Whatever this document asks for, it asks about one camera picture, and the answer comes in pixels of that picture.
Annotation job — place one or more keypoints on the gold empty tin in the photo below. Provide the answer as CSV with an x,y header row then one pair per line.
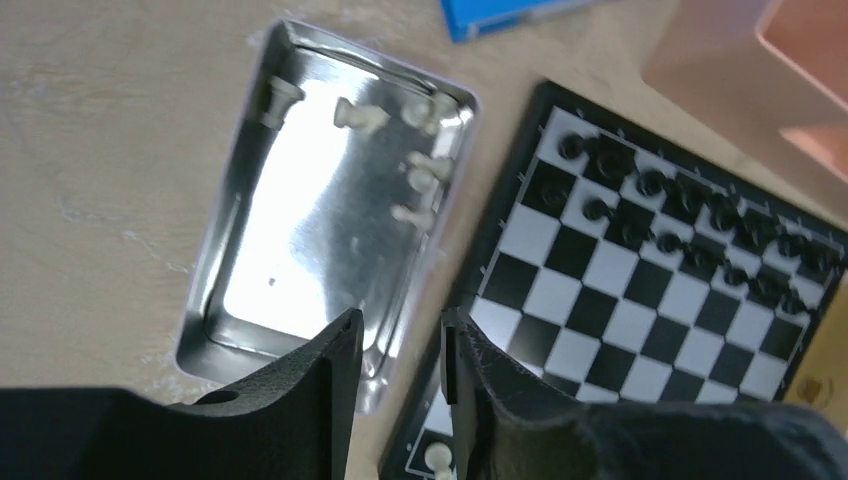
x,y
820,381

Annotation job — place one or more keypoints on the peach desk organizer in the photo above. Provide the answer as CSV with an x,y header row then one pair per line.
x,y
771,78

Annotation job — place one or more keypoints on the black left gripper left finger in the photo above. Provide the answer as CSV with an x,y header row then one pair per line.
x,y
291,419

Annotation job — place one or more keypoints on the silver tin with white pieces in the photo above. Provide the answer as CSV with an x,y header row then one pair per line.
x,y
337,191

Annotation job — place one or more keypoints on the black and white chessboard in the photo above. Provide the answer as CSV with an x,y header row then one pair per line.
x,y
672,299

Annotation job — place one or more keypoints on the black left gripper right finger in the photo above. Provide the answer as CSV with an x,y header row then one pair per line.
x,y
507,422

